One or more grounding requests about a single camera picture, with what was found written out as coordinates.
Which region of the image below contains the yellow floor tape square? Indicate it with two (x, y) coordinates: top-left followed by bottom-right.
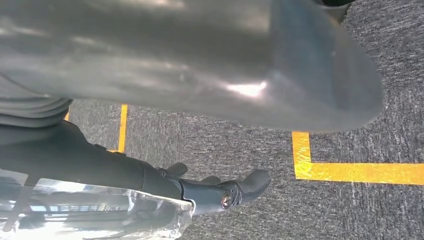
(291, 131), (424, 186)
(64, 104), (129, 154)

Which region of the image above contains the black right robot leg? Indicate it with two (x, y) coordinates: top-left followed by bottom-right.
(312, 0), (357, 24)

